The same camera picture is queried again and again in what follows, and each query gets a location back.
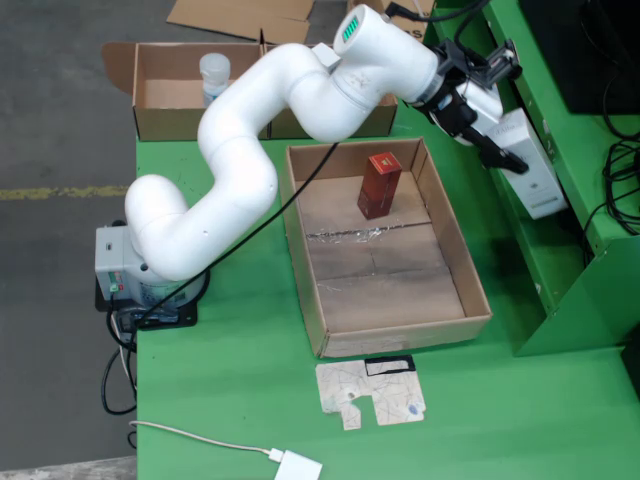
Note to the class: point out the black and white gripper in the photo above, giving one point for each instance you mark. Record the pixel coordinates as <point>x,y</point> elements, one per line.
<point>457,112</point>

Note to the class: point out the white d'Alba carton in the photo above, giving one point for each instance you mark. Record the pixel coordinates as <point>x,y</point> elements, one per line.
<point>537,185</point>

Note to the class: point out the grey robot base box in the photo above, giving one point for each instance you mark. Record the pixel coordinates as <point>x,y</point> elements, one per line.
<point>115,260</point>

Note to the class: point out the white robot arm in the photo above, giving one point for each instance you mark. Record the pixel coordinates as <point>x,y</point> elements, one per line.
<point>240,135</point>

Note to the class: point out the cardboard carton BS print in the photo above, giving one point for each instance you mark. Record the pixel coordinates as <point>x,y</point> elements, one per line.
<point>417,34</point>

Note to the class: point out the open cardboard tray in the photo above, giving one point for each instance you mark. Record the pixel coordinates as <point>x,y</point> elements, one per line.
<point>390,295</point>

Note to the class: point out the flattened printed cardboard piece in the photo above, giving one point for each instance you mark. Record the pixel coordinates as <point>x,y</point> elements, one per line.
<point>370,395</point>

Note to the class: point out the divided cardboard box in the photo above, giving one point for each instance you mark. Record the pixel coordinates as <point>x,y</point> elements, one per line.
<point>165,75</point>

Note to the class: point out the green metal shelf unit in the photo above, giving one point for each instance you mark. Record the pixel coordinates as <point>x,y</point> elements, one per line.
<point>525,260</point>

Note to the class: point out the red carton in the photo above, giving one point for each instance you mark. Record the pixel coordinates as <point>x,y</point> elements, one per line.
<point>379,187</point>

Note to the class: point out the white black printed carton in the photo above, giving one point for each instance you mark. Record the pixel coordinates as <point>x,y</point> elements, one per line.
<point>326,54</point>

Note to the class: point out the white bottle teal label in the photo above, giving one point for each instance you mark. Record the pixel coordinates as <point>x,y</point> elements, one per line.
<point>215,80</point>

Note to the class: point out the white adapter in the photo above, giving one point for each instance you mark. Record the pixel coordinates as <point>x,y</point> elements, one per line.
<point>297,466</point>

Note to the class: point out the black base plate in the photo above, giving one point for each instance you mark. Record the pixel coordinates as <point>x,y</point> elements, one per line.
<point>175,320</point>

